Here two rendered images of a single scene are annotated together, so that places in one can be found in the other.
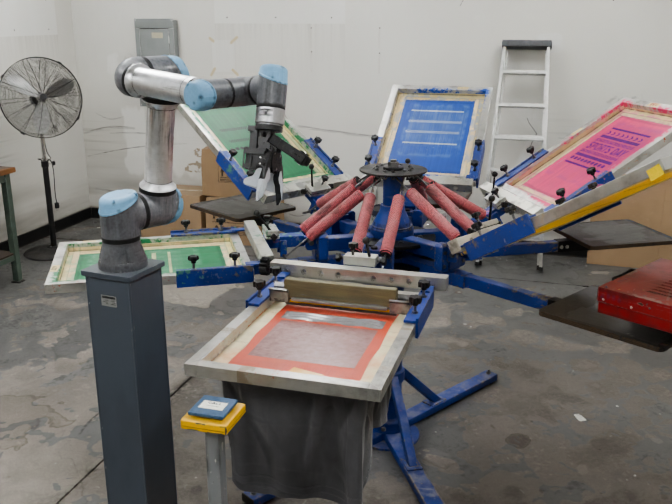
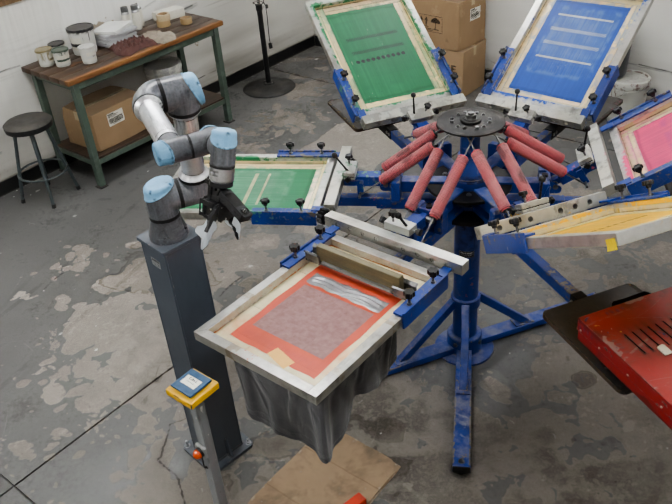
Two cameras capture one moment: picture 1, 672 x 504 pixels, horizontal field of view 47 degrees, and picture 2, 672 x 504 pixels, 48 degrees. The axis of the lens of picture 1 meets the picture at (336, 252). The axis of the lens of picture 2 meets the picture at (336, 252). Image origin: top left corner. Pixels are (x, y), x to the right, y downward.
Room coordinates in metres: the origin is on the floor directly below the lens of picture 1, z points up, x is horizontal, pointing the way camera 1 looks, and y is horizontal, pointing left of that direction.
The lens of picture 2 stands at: (0.32, -0.97, 2.75)
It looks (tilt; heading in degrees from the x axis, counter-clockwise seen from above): 34 degrees down; 25
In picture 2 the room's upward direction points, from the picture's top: 5 degrees counter-clockwise
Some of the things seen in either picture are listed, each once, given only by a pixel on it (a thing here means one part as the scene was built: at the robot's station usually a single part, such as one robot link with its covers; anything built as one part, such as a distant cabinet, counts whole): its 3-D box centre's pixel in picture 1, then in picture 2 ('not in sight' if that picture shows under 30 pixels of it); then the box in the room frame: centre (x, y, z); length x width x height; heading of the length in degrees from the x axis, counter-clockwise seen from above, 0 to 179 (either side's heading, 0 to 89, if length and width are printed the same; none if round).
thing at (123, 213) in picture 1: (121, 213); (162, 196); (2.33, 0.66, 1.37); 0.13 x 0.12 x 0.14; 137
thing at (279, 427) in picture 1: (292, 439); (279, 398); (2.06, 0.13, 0.74); 0.45 x 0.03 x 0.43; 74
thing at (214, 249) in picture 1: (186, 238); (275, 170); (3.14, 0.63, 1.05); 1.08 x 0.61 x 0.23; 104
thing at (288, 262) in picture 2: (268, 296); (309, 253); (2.65, 0.25, 0.97); 0.30 x 0.05 x 0.07; 164
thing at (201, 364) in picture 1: (321, 330); (324, 307); (2.34, 0.05, 0.97); 0.79 x 0.58 x 0.04; 164
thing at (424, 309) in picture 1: (419, 311); (421, 298); (2.50, -0.29, 0.98); 0.30 x 0.05 x 0.07; 164
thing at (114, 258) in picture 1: (122, 250); (166, 223); (2.32, 0.67, 1.25); 0.15 x 0.15 x 0.10
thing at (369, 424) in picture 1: (378, 410); (362, 382); (2.23, -0.13, 0.74); 0.46 x 0.04 x 0.42; 164
